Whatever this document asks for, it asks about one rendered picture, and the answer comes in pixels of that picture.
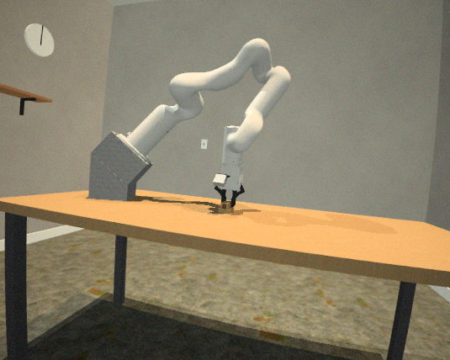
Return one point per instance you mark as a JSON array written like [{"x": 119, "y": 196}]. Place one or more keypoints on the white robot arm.
[{"x": 185, "y": 90}]

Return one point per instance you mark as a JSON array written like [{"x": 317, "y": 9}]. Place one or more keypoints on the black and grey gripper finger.
[
  {"x": 222, "y": 193},
  {"x": 235, "y": 194}
]

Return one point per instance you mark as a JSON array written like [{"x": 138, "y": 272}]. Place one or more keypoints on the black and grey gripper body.
[{"x": 236, "y": 177}]

